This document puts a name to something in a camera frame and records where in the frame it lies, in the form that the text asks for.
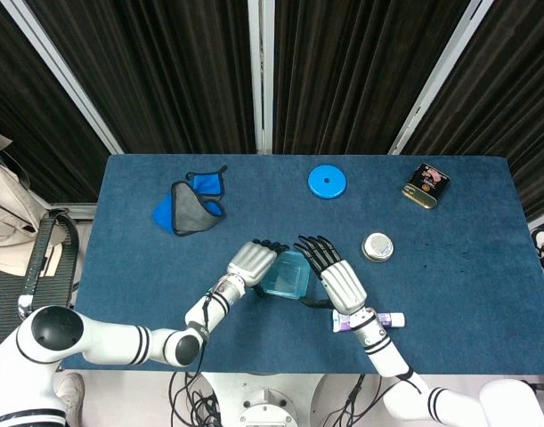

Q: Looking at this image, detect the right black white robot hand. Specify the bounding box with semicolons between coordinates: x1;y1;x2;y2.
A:
293;235;369;315

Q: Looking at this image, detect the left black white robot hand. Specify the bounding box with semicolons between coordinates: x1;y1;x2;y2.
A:
225;238;291;298

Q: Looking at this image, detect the clear blue plastic container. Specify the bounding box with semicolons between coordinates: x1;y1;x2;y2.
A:
261;250;311;302

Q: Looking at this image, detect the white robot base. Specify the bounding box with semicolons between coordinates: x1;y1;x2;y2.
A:
199;372;340;427

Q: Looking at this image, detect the small round silver tin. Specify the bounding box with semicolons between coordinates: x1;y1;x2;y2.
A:
361;231;394;263

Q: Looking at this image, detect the purple white toothpaste tube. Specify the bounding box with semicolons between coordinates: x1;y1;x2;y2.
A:
331;309;407;334

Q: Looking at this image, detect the blue grey folded cloth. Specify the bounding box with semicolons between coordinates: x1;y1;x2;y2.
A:
151;165;229;238

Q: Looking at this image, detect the blue felt table cover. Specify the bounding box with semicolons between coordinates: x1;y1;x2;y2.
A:
60;153;544;375

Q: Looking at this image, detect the blue round disc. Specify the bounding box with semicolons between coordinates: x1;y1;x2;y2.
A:
306;165;349;201

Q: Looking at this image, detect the black gold rectangular tin can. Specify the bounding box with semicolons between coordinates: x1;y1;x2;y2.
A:
402;162;451;211

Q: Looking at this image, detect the black pleated curtain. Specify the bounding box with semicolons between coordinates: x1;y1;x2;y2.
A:
272;0;472;156
25;0;256;155
402;0;544;222
0;0;100;205

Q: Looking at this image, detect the white sneaker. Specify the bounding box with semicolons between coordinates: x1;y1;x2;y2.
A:
53;372;86;426

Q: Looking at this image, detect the black cable bundle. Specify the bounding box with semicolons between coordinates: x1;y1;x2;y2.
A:
167;371;224;427
327;373;385;427

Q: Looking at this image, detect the white upright frame post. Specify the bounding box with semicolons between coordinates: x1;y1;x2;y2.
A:
247;0;277;155

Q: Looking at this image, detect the white slanted frame post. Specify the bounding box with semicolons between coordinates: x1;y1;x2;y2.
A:
388;0;496;156
0;0;124;155

